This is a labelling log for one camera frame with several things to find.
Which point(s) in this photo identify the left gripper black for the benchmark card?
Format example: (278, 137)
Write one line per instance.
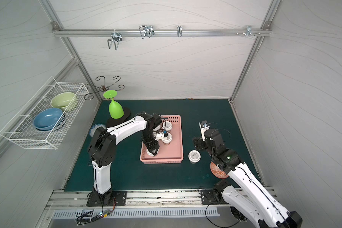
(151, 144)

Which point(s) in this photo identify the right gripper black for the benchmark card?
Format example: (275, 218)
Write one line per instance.
(200, 142)

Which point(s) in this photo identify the green yogurt cup white lid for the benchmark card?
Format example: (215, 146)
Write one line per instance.
(157, 128)

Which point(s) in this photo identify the pink plastic basket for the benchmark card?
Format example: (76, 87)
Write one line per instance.
(171, 153)

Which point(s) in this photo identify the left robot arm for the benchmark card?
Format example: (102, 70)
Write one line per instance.
(102, 149)

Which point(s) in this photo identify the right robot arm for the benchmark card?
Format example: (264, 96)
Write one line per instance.
(258, 206)

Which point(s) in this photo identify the dark cup holder stand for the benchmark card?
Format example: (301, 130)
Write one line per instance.
(101, 89)

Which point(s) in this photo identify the green plastic goblet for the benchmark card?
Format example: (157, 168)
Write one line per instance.
(115, 109)

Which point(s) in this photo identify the blue white floral bowl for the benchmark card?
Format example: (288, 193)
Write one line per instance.
(94, 128)

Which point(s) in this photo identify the white vent strip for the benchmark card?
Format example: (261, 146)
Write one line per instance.
(122, 213)

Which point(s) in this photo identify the light green bowl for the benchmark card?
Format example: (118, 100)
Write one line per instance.
(64, 101)

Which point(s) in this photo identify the metal double hook left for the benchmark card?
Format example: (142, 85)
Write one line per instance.
(115, 40)

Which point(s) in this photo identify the metal double hook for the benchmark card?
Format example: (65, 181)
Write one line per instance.
(115, 40)
(146, 31)

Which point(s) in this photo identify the metal double hook middle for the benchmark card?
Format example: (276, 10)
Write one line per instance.
(146, 31)

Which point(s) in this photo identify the small metal hook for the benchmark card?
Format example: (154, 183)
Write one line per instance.
(179, 31)

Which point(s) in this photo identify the metal hook right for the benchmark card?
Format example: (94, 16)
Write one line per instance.
(248, 33)

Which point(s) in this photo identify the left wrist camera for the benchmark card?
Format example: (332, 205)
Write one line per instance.
(163, 135)

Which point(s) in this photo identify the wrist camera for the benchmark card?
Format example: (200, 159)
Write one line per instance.
(163, 135)
(204, 126)

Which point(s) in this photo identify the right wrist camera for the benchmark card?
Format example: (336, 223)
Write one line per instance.
(204, 126)

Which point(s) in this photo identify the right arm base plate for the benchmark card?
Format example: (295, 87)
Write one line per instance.
(210, 196)

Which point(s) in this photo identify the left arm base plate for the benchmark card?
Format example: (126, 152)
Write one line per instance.
(94, 198)

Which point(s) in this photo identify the cable bundle left base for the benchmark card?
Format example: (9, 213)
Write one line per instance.
(107, 209)

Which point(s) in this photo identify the aluminium front rail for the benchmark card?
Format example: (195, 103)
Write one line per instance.
(135, 199)

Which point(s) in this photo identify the aluminium rail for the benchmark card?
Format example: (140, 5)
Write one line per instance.
(135, 199)
(158, 32)

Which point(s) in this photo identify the white wire wall basket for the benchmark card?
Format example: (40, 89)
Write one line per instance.
(20, 130)

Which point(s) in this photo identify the aluminium top rail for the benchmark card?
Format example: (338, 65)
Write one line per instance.
(158, 32)

